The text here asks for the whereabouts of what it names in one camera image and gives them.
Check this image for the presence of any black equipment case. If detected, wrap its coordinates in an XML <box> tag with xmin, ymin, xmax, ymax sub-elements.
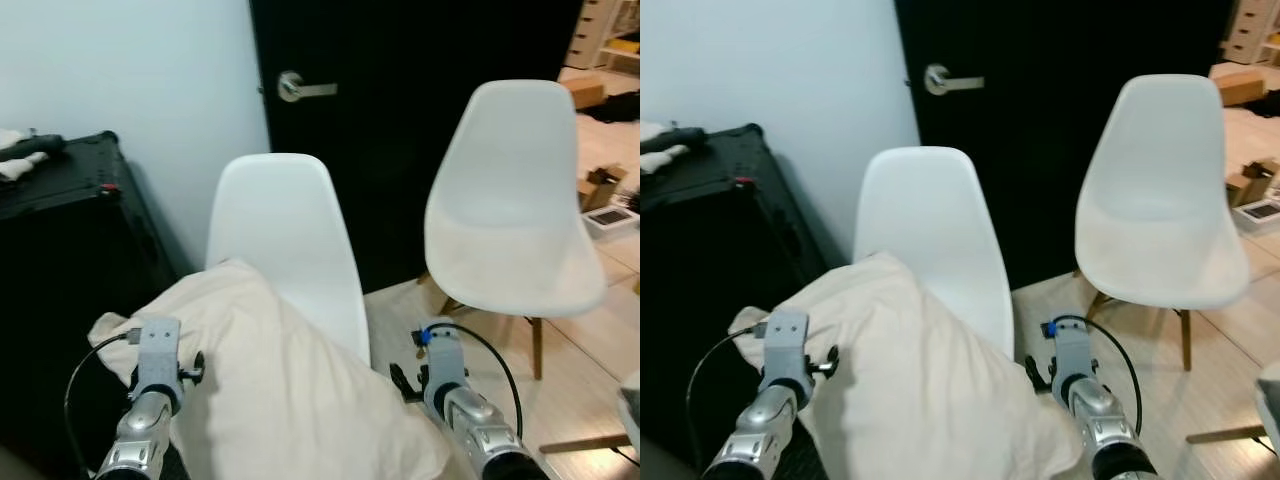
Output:
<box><xmin>0</xmin><ymin>131</ymin><xmax>186</xmax><ymax>476</ymax></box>
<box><xmin>640</xmin><ymin>123</ymin><xmax>831</xmax><ymax>471</ymax></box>

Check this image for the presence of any white cloth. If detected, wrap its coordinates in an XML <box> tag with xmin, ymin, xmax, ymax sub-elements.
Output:
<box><xmin>640</xmin><ymin>120</ymin><xmax>691</xmax><ymax>176</ymax></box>
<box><xmin>0</xmin><ymin>128</ymin><xmax>49</xmax><ymax>183</ymax></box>

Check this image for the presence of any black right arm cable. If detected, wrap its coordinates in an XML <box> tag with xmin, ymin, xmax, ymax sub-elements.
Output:
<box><xmin>1055</xmin><ymin>315</ymin><xmax>1144</xmax><ymax>406</ymax></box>
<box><xmin>428</xmin><ymin>321</ymin><xmax>524</xmax><ymax>413</ymax></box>

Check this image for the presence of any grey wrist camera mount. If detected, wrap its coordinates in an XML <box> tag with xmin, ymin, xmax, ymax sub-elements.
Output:
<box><xmin>418</xmin><ymin>320</ymin><xmax>466</xmax><ymax>396</ymax></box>
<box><xmin>762</xmin><ymin>310</ymin><xmax>811</xmax><ymax>386</ymax></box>
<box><xmin>132</xmin><ymin>318</ymin><xmax>183</xmax><ymax>393</ymax></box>
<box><xmin>1045</xmin><ymin>318</ymin><xmax>1093</xmax><ymax>386</ymax></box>

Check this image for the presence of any wooden chair leg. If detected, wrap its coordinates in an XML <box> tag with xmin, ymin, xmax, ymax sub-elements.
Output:
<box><xmin>1187</xmin><ymin>425</ymin><xmax>1266</xmax><ymax>444</ymax></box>
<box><xmin>540</xmin><ymin>433</ymin><xmax>633</xmax><ymax>456</ymax></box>

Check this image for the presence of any white plastic shell chair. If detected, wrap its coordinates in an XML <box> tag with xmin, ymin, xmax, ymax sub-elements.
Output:
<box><xmin>853</xmin><ymin>147</ymin><xmax>1016</xmax><ymax>361</ymax></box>
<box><xmin>205</xmin><ymin>153</ymin><xmax>371</xmax><ymax>366</ymax></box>

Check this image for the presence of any white drawer unit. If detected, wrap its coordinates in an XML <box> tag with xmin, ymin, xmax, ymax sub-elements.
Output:
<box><xmin>1222</xmin><ymin>0</ymin><xmax>1271</xmax><ymax>66</ymax></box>
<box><xmin>565</xmin><ymin>0</ymin><xmax>613</xmax><ymax>69</ymax></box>

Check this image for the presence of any white wire shelf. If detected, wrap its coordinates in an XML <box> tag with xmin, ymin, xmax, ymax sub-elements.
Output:
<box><xmin>598</xmin><ymin>0</ymin><xmax>641</xmax><ymax>76</ymax></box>

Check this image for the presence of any flat white device box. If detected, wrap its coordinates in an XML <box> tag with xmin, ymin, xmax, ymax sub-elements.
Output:
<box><xmin>1232</xmin><ymin>198</ymin><xmax>1280</xmax><ymax>236</ymax></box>
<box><xmin>583</xmin><ymin>205</ymin><xmax>641</xmax><ymax>241</ymax></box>

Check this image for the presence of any black bag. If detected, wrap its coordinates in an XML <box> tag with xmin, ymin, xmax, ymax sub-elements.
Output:
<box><xmin>582</xmin><ymin>95</ymin><xmax>641</xmax><ymax>126</ymax></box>

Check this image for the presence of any closed cardboard box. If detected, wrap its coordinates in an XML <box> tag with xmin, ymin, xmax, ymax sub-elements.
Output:
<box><xmin>560</xmin><ymin>78</ymin><xmax>607</xmax><ymax>111</ymax></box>
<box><xmin>1210</xmin><ymin>68</ymin><xmax>1266</xmax><ymax>106</ymax></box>

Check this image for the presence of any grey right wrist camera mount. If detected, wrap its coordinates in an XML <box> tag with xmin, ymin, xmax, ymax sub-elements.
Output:
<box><xmin>418</xmin><ymin>320</ymin><xmax>466</xmax><ymax>396</ymax></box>
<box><xmin>1045</xmin><ymin>318</ymin><xmax>1093</xmax><ymax>386</ymax></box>

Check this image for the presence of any cream pillow with colourful print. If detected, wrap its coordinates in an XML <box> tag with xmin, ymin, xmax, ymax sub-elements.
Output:
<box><xmin>88</xmin><ymin>258</ymin><xmax>451</xmax><ymax>480</ymax></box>
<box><xmin>730</xmin><ymin>250</ymin><xmax>1086</xmax><ymax>480</ymax></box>

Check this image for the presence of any black door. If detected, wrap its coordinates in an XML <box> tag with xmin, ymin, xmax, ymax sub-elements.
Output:
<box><xmin>248</xmin><ymin>0</ymin><xmax>586</xmax><ymax>294</ymax></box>
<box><xmin>893</xmin><ymin>0</ymin><xmax>1236</xmax><ymax>291</ymax></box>

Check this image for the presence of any silver door lever handle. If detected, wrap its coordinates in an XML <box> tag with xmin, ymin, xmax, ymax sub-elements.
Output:
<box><xmin>277</xmin><ymin>71</ymin><xmax>339</xmax><ymax>103</ymax></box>
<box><xmin>923</xmin><ymin>64</ymin><xmax>986</xmax><ymax>97</ymax></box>

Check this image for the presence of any white chair with wooden legs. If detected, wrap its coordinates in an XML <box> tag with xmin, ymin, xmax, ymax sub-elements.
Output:
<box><xmin>1075</xmin><ymin>74</ymin><xmax>1251</xmax><ymax>373</ymax></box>
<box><xmin>424</xmin><ymin>80</ymin><xmax>608</xmax><ymax>381</ymax></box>

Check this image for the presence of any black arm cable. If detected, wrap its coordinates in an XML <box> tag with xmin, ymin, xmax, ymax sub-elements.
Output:
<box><xmin>1055</xmin><ymin>315</ymin><xmax>1144</xmax><ymax>406</ymax></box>
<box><xmin>685</xmin><ymin>325</ymin><xmax>769</xmax><ymax>466</ymax></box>
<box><xmin>63</xmin><ymin>330</ymin><xmax>141</xmax><ymax>471</ymax></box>
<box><xmin>428</xmin><ymin>321</ymin><xmax>524</xmax><ymax>413</ymax></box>

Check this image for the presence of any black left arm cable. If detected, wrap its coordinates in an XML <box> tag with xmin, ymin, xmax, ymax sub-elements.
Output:
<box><xmin>685</xmin><ymin>325</ymin><xmax>769</xmax><ymax>466</ymax></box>
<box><xmin>63</xmin><ymin>330</ymin><xmax>141</xmax><ymax>471</ymax></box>

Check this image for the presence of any black handheld tool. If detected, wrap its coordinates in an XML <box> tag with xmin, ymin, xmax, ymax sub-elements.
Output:
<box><xmin>640</xmin><ymin>127</ymin><xmax>709</xmax><ymax>156</ymax></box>
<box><xmin>0</xmin><ymin>134</ymin><xmax>67</xmax><ymax>163</ymax></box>

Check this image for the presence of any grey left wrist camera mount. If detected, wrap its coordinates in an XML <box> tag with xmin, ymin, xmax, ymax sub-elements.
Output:
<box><xmin>762</xmin><ymin>310</ymin><xmax>811</xmax><ymax>386</ymax></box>
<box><xmin>132</xmin><ymin>318</ymin><xmax>183</xmax><ymax>393</ymax></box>

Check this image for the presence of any small open brown box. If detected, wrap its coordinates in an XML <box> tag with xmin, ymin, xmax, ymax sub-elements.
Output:
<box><xmin>580</xmin><ymin>163</ymin><xmax>628</xmax><ymax>213</ymax></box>
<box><xmin>1225</xmin><ymin>158</ymin><xmax>1280</xmax><ymax>208</ymax></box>

